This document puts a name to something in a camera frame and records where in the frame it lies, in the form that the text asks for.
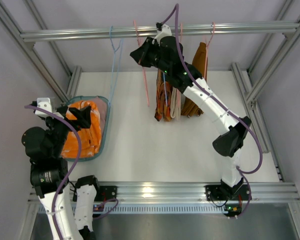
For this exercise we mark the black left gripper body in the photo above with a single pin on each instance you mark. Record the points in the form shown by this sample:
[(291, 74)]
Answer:
[(71, 115)]

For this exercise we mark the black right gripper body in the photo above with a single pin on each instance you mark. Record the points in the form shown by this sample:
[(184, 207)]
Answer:
[(146, 53)]

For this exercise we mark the orange white tie-dye trousers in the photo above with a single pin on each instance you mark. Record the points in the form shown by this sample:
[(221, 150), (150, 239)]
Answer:
[(90, 137)]

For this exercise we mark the pink trousers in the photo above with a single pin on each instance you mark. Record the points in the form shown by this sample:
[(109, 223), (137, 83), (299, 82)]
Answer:
[(102, 110)]

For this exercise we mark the blue wire hanger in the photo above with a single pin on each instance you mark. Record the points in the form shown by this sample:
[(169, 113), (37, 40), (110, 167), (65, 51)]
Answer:
[(165, 89), (116, 64)]

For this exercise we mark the pink wire hanger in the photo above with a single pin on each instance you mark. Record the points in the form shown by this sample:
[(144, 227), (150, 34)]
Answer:
[(143, 69), (181, 32), (207, 44)]

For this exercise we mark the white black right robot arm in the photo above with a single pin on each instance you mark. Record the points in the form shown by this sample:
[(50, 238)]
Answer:
[(166, 56)]

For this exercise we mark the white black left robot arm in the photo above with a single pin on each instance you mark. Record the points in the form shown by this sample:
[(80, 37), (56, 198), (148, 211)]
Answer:
[(49, 172)]

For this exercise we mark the orange brown patterned trousers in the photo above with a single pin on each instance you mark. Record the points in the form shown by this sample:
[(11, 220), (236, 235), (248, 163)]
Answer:
[(162, 112)]

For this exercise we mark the beige trousers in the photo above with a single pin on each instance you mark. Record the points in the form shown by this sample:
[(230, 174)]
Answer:
[(175, 104)]

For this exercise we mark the teal plastic basket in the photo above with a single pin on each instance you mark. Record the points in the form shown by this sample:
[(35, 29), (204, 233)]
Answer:
[(78, 98)]

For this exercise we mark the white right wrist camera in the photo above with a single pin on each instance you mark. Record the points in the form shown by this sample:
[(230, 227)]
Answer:
[(163, 30)]

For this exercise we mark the aluminium left frame strut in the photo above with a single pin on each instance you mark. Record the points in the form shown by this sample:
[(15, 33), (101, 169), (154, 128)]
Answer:
[(28, 48)]

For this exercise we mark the aluminium frame strut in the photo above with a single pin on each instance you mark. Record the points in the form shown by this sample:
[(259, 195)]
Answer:
[(251, 91), (28, 48)]

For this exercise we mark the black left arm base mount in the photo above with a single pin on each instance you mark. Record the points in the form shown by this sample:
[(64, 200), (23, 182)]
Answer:
[(106, 192)]

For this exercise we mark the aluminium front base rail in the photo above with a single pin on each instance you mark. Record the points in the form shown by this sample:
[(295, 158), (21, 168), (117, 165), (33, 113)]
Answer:
[(195, 192)]

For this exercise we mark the aluminium hanging rail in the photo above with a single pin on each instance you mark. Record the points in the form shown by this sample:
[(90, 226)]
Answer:
[(266, 27)]

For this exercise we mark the grey slotted cable duct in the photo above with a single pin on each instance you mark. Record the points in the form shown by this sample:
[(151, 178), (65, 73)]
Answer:
[(155, 208)]

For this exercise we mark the aluminium right frame strut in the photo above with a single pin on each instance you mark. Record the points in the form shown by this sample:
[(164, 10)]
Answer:
[(251, 91)]

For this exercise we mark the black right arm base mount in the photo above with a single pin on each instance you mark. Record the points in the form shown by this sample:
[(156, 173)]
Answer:
[(218, 192)]

